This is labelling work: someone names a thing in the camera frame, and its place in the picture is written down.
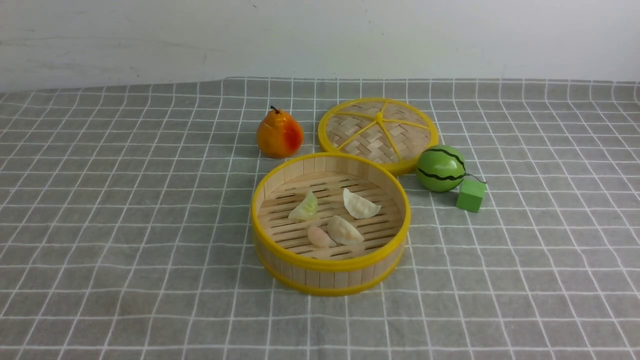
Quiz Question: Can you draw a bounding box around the pink dumpling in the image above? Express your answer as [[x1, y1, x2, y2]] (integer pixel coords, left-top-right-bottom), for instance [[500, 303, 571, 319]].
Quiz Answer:
[[306, 225, 337, 249]]

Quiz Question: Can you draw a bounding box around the white dumpling bottom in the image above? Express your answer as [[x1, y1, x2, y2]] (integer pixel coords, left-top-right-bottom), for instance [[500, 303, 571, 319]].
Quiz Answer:
[[342, 187, 382, 220]]

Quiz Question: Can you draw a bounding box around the woven bamboo steamer lid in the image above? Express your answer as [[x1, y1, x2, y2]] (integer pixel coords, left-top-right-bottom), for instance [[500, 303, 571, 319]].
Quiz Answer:
[[317, 97, 439, 176]]

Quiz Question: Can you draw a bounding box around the pale green dumpling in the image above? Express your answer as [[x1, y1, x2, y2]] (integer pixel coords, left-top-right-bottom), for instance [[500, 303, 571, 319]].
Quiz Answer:
[[288, 190, 319, 222]]

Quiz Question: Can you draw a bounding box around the green wooden cube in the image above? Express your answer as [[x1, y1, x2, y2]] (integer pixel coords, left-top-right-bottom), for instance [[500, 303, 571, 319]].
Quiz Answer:
[[455, 178, 487, 214]]

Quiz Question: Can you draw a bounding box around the cream dumpling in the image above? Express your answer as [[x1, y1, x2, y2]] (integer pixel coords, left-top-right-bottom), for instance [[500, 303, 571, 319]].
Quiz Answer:
[[326, 215, 365, 246]]

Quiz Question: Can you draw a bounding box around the green toy watermelon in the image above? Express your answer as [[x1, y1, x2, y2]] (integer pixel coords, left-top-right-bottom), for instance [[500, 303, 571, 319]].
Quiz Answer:
[[415, 145, 467, 193]]

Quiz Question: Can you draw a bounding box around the bamboo steamer tray yellow rim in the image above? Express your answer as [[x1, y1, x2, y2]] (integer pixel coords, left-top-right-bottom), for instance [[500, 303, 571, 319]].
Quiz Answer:
[[250, 152, 411, 296]]

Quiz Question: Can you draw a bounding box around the orange toy pear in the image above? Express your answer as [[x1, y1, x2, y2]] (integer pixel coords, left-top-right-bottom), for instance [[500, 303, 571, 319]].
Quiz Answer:
[[256, 105, 304, 158]]

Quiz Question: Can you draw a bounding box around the grey checked tablecloth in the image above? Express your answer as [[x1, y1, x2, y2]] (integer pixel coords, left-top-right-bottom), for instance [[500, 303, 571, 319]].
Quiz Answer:
[[0, 78, 640, 360]]

